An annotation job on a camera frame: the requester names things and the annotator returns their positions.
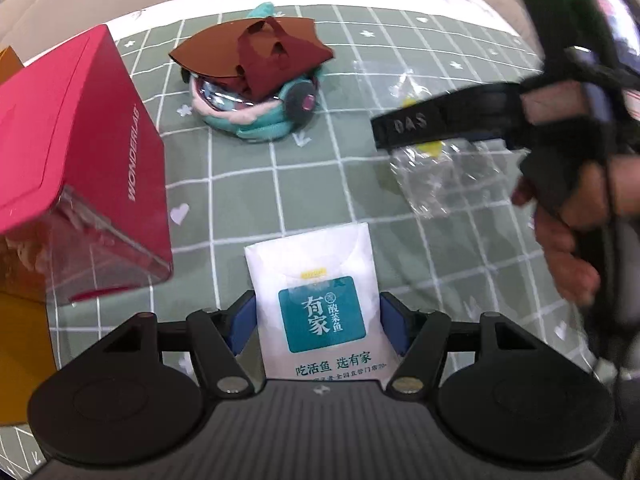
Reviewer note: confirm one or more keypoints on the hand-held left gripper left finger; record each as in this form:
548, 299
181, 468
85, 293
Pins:
242, 320

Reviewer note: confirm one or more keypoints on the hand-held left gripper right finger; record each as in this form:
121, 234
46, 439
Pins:
392, 320

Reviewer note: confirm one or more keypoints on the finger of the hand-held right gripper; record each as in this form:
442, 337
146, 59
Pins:
487, 136
440, 115

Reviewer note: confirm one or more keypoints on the clear plastic bag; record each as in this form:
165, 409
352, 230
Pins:
440, 180

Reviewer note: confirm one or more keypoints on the white tissue packet teal label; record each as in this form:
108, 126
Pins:
320, 260

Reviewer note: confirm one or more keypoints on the red box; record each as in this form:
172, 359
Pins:
75, 125

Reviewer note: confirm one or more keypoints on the person's right hand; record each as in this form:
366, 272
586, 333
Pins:
570, 250

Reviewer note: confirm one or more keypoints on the green grid mat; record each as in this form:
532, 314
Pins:
300, 185

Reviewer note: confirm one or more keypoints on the dark red felt piece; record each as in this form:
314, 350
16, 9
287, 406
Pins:
280, 65

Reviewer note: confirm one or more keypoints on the teal plush toy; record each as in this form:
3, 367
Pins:
265, 125

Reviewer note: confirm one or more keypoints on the orange and white cardboard box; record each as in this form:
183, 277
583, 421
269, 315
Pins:
20, 350

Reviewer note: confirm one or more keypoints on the brown felt piece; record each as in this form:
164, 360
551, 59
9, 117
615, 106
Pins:
210, 52

